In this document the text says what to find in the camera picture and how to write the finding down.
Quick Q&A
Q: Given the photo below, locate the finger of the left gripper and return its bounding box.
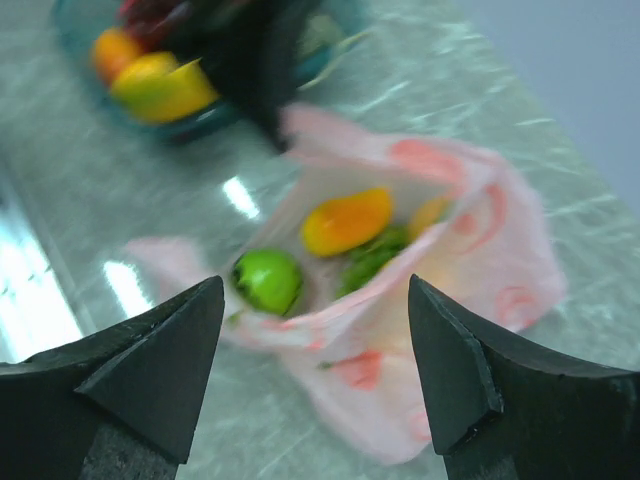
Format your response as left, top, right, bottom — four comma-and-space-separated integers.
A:
174, 1, 305, 153

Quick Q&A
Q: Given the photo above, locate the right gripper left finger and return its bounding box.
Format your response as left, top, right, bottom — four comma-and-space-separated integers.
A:
1, 276, 225, 479

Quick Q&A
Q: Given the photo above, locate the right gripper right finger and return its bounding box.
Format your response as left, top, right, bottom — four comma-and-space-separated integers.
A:
408, 277, 639, 480

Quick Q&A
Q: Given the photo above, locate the green striped watermelon ball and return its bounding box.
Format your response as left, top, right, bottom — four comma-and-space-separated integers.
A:
231, 248, 304, 317

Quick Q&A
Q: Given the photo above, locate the orange mango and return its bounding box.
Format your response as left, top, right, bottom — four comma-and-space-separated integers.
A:
109, 52, 220, 125
300, 187, 394, 257

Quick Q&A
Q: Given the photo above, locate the green grape bunch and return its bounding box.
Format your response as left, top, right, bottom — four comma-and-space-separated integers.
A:
336, 225, 409, 298

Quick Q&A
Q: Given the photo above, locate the orange peach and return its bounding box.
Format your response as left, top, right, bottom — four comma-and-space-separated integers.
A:
407, 196, 451, 242

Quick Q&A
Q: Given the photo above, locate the pink plastic bag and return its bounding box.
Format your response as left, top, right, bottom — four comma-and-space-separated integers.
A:
124, 102, 569, 466

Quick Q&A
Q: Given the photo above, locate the teal plastic fruit tray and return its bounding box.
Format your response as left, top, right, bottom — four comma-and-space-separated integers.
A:
52, 1, 366, 150

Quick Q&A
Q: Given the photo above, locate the orange mango at tray bottom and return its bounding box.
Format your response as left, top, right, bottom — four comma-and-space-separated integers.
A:
109, 52, 220, 125

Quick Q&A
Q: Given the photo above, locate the red orange long fruit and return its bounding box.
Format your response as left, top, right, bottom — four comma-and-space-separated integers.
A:
91, 28, 144, 85

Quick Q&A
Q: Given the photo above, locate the aluminium mounting rail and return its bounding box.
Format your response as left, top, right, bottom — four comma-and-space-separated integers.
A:
1, 164, 96, 363

